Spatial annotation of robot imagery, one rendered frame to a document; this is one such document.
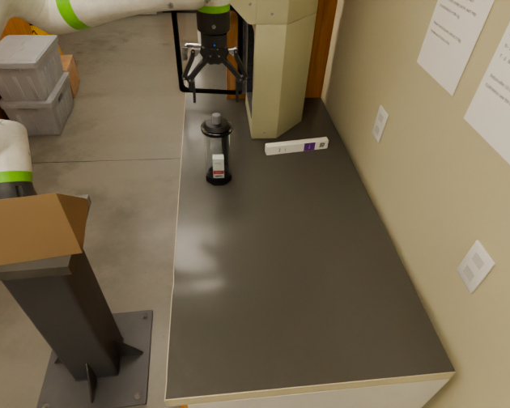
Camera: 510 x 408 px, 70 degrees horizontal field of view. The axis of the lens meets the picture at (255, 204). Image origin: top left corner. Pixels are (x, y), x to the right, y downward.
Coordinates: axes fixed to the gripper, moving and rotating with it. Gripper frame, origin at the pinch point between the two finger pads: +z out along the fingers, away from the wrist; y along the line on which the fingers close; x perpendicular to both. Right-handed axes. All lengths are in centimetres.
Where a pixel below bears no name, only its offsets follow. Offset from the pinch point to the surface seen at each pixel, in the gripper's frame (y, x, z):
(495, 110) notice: -58, 46, -20
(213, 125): 1.2, 1.8, 9.0
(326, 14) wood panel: -51, -63, -7
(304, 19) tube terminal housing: -34.2, -33.7, -13.8
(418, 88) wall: -58, 15, -10
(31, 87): 143, -181, 82
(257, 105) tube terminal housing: -17.2, -25.6, 16.9
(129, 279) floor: 54, -24, 127
